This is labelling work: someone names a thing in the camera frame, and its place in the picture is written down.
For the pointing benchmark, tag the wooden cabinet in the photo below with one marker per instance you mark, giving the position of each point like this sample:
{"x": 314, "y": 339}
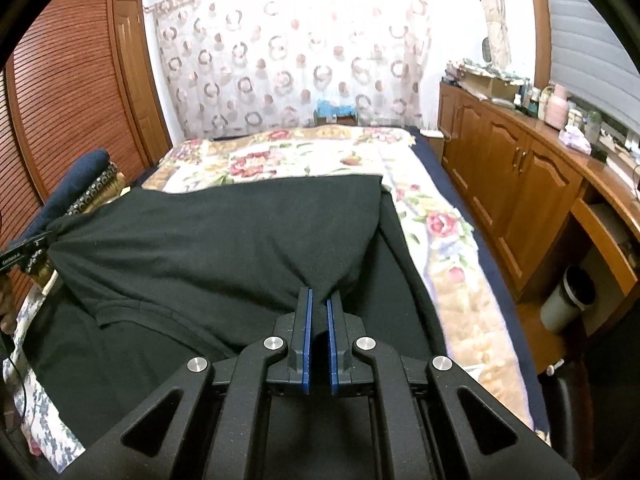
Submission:
{"x": 500, "y": 170}

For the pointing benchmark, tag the beige tied curtain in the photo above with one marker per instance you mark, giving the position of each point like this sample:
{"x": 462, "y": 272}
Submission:
{"x": 495, "y": 10}

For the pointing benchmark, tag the wooden window frame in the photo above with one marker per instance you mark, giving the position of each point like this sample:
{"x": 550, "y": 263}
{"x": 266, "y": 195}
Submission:
{"x": 537, "y": 20}

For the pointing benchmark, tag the circle print sheer curtain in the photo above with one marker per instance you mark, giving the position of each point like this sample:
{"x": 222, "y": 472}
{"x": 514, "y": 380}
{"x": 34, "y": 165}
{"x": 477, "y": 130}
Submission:
{"x": 290, "y": 55}

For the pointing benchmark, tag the pink bottle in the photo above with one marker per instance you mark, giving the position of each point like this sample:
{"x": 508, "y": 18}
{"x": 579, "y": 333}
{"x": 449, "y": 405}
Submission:
{"x": 556, "y": 107}

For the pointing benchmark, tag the person's left hand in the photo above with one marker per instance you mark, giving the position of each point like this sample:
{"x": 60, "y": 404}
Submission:
{"x": 7, "y": 310}

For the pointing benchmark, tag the black printed t-shirt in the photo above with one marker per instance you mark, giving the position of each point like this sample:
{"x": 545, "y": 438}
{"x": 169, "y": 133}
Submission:
{"x": 200, "y": 240}

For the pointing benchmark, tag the grey round object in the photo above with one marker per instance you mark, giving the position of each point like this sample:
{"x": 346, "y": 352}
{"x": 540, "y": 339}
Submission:
{"x": 486, "y": 49}

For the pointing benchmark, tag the purple cloth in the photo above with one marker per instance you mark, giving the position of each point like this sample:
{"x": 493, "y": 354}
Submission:
{"x": 576, "y": 140}

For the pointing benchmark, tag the floral blanket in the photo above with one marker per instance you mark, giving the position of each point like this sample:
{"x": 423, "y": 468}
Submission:
{"x": 450, "y": 260}

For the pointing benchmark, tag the white trash bin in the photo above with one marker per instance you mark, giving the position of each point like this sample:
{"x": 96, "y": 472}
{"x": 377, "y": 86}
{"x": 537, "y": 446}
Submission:
{"x": 565, "y": 300}

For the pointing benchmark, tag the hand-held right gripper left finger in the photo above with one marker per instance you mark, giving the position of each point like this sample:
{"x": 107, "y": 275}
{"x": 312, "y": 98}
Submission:
{"x": 307, "y": 332}

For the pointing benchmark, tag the small potted plant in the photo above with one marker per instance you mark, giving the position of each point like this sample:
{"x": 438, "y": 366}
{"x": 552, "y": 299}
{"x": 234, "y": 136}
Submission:
{"x": 593, "y": 127}

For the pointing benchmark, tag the wooden louvered closet door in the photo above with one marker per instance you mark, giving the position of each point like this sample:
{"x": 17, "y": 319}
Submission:
{"x": 65, "y": 85}

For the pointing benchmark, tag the grey window blind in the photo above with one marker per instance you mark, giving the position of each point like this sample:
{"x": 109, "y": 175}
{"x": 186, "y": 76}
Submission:
{"x": 590, "y": 25}

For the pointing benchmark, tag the navy gold patterned cloth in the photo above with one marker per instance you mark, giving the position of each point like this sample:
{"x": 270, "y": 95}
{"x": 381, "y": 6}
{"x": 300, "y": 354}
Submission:
{"x": 95, "y": 196}

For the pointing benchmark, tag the navy blue pillow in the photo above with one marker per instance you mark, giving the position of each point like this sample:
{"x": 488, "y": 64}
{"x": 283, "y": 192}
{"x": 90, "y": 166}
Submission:
{"x": 75, "y": 180}

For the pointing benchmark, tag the blue bag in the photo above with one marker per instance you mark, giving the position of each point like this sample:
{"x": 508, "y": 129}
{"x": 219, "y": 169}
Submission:
{"x": 335, "y": 110}

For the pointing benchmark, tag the cardboard box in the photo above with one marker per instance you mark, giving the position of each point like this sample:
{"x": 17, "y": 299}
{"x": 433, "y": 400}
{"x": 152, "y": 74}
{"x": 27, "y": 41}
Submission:
{"x": 487, "y": 87}

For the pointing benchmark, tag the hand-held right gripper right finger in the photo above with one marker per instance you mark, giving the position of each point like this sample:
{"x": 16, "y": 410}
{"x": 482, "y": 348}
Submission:
{"x": 332, "y": 345}

